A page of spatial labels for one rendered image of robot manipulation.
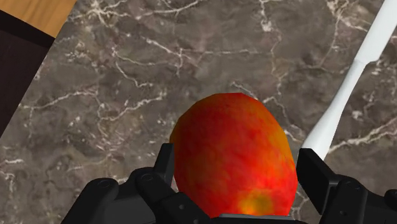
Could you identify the red orange mango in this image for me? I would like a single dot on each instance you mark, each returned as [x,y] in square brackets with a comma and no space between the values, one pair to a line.
[232,155]

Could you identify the dark robot stand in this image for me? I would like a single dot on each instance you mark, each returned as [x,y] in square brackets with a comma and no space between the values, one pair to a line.
[17,74]

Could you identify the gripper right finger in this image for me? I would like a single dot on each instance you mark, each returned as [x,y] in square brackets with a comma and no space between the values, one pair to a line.
[335,192]

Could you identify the white knife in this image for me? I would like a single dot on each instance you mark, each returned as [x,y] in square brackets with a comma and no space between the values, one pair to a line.
[347,83]

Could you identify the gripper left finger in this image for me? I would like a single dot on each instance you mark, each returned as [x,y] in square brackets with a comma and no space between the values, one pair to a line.
[145,189]

